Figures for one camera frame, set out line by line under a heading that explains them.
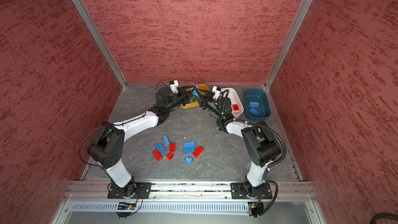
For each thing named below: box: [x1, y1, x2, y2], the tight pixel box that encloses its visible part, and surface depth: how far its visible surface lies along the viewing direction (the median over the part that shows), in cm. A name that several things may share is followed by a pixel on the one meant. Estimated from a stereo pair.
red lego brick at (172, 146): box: [169, 142, 176, 152], surface depth 89 cm
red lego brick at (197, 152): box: [192, 145, 205, 159], surface depth 87 cm
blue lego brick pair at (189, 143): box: [183, 140, 196, 148], surface depth 91 cm
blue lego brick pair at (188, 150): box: [182, 146, 195, 156], surface depth 89 cm
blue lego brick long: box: [249, 107, 261, 116], surface depth 105 cm
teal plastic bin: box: [243, 89, 272, 121], surface depth 108 cm
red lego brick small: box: [166, 152, 175, 161], surface depth 86 cm
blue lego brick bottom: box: [154, 142, 166, 154], surface depth 89 cm
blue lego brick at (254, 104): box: [248, 101, 260, 108], surface depth 109 cm
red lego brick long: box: [152, 148, 164, 162], surface depth 87 cm
